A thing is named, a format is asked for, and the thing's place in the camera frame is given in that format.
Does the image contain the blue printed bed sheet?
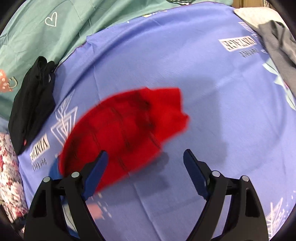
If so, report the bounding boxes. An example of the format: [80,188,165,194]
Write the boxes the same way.
[18,3,295,240]

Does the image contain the black folded garment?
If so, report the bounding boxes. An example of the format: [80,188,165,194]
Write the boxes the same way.
[8,56,56,155]

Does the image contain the green printed bed sheet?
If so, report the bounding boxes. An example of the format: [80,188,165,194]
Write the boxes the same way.
[1,1,233,122]

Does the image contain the grey garment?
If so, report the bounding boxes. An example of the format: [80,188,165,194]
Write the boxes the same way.
[258,21,295,94]

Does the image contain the floral quilt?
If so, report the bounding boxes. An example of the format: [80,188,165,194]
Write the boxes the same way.
[1,133,28,222]

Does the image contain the red and blue pants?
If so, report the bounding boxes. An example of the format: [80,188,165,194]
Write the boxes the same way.
[49,88,189,191]

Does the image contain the white pillow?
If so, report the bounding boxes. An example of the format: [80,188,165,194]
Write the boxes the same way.
[233,7,288,30]

